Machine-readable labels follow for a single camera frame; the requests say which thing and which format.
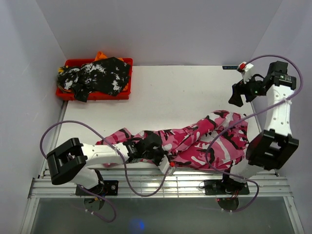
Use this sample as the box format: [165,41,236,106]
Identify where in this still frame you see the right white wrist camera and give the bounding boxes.
[237,62,254,84]

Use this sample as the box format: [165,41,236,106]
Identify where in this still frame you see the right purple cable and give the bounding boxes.
[204,55,304,213]

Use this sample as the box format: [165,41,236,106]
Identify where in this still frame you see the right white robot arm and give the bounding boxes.
[220,61,299,194]

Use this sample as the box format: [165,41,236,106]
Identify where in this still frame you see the small blue table label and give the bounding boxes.
[222,65,238,70]

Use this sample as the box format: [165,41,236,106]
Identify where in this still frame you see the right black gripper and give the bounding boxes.
[228,72,267,107]

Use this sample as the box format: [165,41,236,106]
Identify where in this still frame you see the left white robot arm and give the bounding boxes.
[47,133,174,195]

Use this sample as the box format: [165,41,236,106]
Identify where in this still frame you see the black white camouflage trousers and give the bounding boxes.
[57,57,132,103]

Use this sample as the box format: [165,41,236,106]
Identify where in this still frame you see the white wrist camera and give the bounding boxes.
[237,62,254,84]
[158,156,176,176]

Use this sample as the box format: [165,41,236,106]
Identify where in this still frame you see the aluminium frame rail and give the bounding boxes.
[20,164,304,234]

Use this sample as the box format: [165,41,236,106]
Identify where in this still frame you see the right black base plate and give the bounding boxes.
[199,179,250,195]

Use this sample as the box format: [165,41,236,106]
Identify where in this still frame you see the pink camouflage trousers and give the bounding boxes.
[95,110,250,174]

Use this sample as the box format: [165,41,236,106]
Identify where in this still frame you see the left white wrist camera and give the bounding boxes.
[158,156,176,176]

